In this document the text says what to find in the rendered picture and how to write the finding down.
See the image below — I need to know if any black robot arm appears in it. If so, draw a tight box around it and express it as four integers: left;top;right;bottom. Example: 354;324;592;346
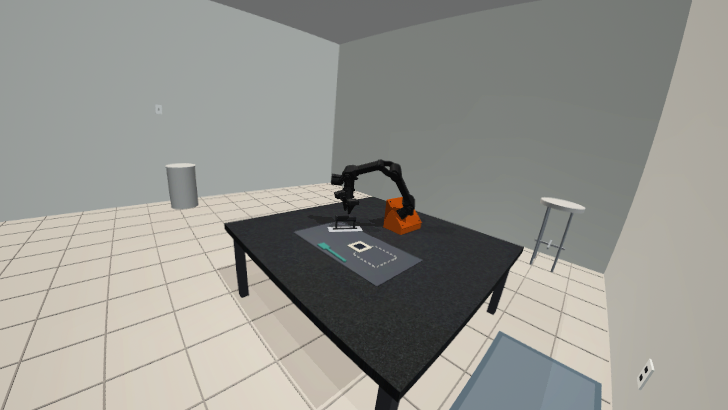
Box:
331;159;415;219

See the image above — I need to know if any cream square tile with dark rectangle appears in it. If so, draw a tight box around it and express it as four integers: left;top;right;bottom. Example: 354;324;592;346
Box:
347;241;372;253

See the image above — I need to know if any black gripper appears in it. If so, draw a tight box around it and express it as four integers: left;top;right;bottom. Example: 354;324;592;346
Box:
340;187;359;214

